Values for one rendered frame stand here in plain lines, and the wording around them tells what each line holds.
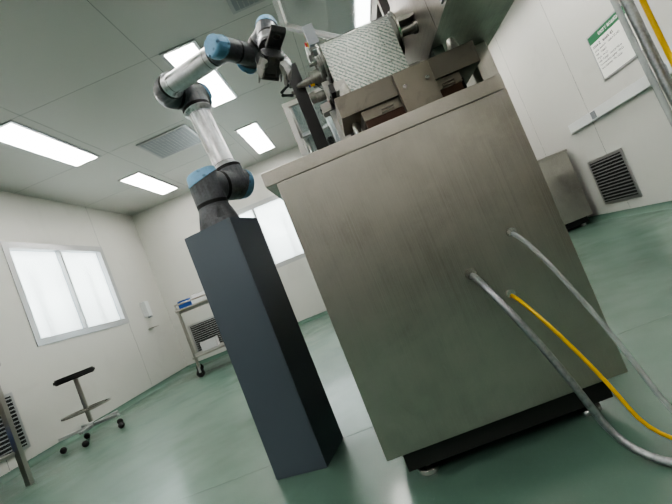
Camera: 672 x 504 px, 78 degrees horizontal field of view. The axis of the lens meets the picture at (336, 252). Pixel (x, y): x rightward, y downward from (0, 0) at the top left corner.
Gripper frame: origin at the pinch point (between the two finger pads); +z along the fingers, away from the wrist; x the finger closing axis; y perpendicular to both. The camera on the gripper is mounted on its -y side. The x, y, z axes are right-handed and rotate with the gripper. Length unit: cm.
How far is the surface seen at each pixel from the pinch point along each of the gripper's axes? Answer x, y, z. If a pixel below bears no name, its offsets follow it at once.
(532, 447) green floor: -59, 30, 103
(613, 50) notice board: -326, 55, -201
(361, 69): -27.9, -1.6, -6.9
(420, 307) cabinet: -33, 16, 70
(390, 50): -36.5, -7.6, -9.8
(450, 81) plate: -44, -16, 18
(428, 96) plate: -36.9, -13.1, 22.9
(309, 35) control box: -25, 25, -79
